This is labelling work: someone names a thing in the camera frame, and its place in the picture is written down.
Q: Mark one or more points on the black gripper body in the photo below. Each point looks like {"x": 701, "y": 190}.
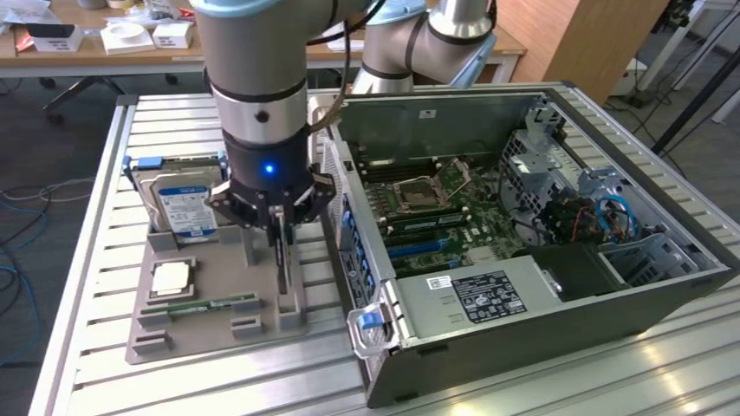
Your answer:
{"x": 265, "y": 160}

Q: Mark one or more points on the green Nvidia graphics card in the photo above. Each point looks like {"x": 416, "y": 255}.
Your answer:
{"x": 281, "y": 260}

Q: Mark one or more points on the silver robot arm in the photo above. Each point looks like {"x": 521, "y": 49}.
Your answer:
{"x": 254, "y": 52}

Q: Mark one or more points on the hard disk with blue rails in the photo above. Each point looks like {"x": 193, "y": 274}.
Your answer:
{"x": 185, "y": 203}

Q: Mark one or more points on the CPU socket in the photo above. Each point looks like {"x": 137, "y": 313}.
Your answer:
{"x": 417, "y": 196}

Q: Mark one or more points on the green labelled RAM stick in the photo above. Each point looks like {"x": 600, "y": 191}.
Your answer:
{"x": 430, "y": 222}

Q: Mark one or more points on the blue expansion slot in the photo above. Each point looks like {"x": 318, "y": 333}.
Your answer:
{"x": 413, "y": 250}

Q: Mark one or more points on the silver CPU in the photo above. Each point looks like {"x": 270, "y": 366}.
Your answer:
{"x": 170, "y": 277}

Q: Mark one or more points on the grey parts rack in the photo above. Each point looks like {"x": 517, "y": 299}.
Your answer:
{"x": 230, "y": 299}

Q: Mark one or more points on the metal socket cover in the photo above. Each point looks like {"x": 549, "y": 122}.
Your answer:
{"x": 458, "y": 162}

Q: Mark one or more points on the green motherboard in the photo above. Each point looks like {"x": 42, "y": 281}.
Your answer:
{"x": 485, "y": 208}

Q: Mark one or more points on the white paper stack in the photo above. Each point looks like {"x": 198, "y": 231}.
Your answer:
{"x": 332, "y": 43}

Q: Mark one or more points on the blue case latch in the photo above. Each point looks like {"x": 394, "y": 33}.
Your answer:
{"x": 369, "y": 321}

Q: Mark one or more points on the silver chipset heatsink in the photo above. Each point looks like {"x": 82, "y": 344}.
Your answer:
{"x": 482, "y": 255}

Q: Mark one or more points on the grey power supply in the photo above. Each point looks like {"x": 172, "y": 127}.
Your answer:
{"x": 428, "y": 312}

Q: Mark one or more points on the white labelled box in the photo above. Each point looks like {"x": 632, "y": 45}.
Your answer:
{"x": 173, "y": 34}

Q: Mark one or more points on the white box with round recess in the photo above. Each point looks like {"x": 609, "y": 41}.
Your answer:
{"x": 126, "y": 45}

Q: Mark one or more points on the black office chair base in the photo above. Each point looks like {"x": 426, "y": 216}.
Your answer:
{"x": 56, "y": 117}

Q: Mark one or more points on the wooden desk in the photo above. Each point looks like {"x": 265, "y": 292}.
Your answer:
{"x": 86, "y": 60}

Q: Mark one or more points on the perforated metal disk bay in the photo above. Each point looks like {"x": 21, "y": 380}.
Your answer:
{"x": 537, "y": 164}

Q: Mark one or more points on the clear plastic bag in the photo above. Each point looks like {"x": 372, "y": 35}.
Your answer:
{"x": 161, "y": 8}

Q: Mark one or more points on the tape roll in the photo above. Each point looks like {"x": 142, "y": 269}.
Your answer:
{"x": 121, "y": 3}

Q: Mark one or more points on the white box with black lid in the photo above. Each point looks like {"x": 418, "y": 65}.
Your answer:
{"x": 57, "y": 43}

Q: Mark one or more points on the grey cup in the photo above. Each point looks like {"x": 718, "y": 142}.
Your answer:
{"x": 90, "y": 3}

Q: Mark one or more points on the red booklet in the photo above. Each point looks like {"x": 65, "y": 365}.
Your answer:
{"x": 24, "y": 43}

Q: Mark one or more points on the open black PC case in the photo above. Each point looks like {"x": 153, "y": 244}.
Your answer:
{"x": 520, "y": 359}

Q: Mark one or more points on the pile of papers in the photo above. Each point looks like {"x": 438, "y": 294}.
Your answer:
{"x": 28, "y": 11}

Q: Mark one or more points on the wooden cabinet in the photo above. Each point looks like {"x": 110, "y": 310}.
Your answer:
{"x": 577, "y": 43}

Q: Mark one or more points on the grey slanted disk bay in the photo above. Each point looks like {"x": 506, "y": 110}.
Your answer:
{"x": 653, "y": 255}

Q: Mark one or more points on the black stand pole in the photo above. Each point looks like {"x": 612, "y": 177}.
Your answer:
{"x": 693, "y": 107}

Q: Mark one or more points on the white table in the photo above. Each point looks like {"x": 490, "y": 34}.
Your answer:
{"x": 722, "y": 104}

